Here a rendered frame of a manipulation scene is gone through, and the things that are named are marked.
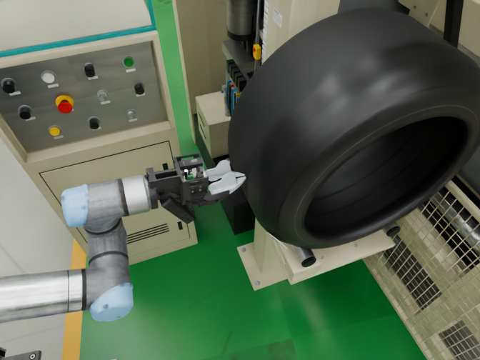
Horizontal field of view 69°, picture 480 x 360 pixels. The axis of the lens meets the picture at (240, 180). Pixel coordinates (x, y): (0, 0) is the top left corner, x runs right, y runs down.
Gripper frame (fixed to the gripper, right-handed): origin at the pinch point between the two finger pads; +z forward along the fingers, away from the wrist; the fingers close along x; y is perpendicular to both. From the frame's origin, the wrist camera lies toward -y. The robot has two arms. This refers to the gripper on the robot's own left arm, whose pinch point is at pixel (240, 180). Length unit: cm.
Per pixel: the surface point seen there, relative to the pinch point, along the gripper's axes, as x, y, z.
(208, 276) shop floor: 34, -119, 9
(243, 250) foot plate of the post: 41, -114, 31
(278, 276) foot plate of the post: 20, -114, 43
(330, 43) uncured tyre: 5.3, 27.8, 16.9
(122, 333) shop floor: 21, -125, -39
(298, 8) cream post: 24.8, 25.8, 20.4
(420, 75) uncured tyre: -8.9, 28.9, 25.9
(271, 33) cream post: 34.0, 15.6, 19.9
